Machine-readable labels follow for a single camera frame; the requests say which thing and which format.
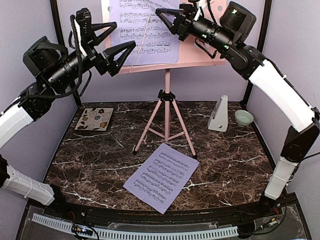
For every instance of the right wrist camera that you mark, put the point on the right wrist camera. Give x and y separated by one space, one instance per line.
200 5

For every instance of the white metronome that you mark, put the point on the white metronome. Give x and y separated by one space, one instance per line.
219 118

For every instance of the left black frame post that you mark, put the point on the left black frame post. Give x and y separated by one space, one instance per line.
60 39

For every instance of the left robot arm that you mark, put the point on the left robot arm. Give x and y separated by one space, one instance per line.
36 100

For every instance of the floral pattern coaster tile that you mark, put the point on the floral pattern coaster tile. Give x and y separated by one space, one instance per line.
94 119

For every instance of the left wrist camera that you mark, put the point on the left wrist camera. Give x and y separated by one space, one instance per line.
83 25

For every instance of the sheet music page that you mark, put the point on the sheet music page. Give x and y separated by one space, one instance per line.
137 21
160 179

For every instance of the pink perforated music stand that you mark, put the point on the pink perforated music stand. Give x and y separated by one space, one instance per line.
166 120

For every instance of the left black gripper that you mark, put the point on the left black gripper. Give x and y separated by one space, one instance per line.
108 62

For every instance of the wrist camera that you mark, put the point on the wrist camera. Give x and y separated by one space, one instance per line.
200 5
83 25

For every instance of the pale green ceramic bowl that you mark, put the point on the pale green ceramic bowl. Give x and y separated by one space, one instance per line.
243 118

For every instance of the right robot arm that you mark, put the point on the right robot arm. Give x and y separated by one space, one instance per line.
228 38

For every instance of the white slotted cable duct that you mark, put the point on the white slotted cable duct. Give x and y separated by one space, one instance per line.
133 233

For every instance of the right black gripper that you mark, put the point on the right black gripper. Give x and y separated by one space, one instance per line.
180 26

